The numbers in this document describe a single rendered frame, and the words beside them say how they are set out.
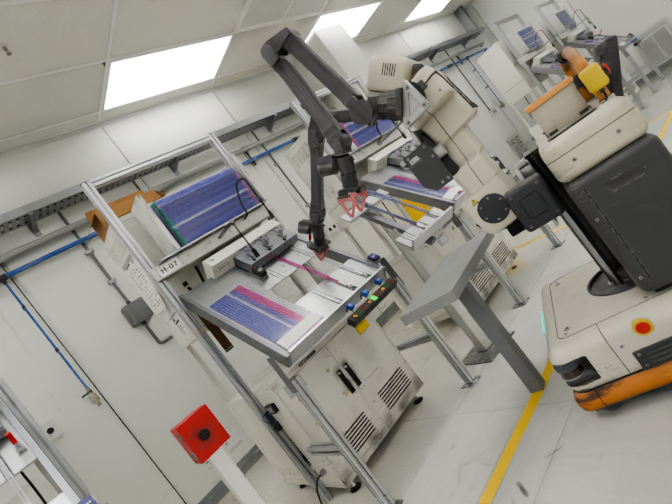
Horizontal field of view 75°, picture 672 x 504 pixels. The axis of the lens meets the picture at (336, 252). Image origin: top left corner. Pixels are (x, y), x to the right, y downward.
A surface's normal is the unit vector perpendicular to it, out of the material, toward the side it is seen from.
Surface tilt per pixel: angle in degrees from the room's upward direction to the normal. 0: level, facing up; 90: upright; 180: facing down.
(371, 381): 90
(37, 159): 90
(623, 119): 90
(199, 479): 90
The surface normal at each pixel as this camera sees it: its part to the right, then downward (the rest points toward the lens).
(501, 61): -0.61, 0.48
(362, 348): 0.50, -0.37
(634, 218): -0.31, 0.29
